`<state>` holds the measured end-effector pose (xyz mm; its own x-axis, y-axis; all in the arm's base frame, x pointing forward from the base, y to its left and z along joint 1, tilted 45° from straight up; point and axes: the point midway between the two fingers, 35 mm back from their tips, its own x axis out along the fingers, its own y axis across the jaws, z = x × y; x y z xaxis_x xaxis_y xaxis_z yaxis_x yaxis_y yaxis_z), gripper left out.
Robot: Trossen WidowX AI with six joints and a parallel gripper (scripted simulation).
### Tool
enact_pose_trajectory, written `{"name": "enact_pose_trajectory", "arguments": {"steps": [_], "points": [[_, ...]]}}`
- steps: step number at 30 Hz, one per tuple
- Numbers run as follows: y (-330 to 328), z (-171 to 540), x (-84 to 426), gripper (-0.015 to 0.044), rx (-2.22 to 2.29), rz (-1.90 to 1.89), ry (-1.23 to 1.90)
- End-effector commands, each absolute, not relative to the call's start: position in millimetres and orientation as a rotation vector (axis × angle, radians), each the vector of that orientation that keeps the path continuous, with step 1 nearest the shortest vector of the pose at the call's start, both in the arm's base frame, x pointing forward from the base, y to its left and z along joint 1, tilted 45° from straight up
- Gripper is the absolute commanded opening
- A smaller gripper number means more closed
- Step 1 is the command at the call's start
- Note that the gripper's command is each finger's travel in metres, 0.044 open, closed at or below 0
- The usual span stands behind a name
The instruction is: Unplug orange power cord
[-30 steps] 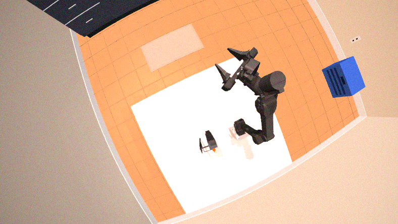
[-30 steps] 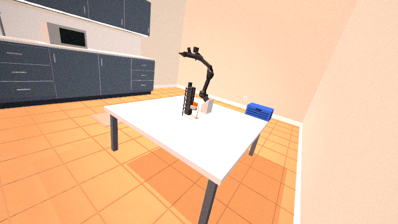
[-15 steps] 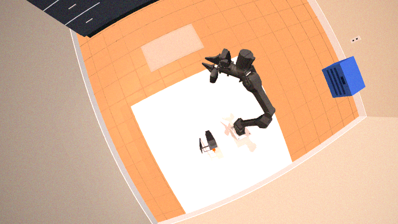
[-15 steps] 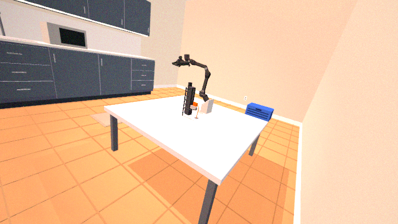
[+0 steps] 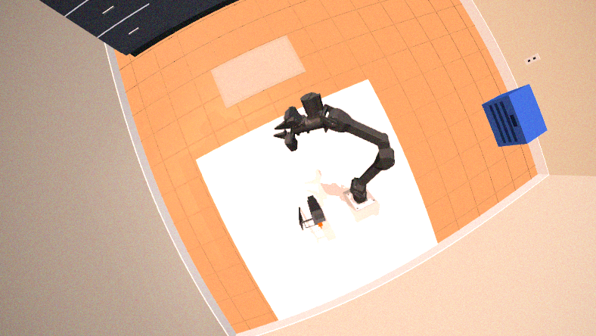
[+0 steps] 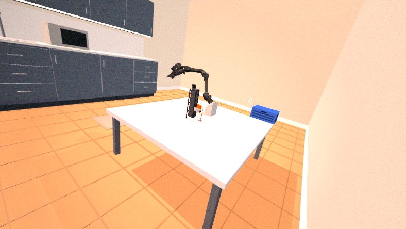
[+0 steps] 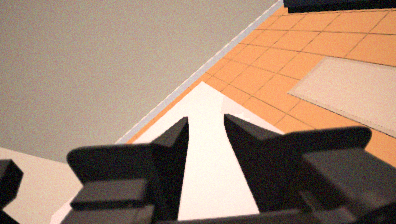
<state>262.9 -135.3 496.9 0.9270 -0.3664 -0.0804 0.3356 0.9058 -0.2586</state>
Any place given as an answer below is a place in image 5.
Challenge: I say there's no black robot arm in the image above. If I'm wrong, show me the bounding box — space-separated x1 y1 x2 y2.
283 92 395 204

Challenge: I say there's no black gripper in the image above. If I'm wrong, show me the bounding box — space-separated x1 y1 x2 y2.
273 116 311 151

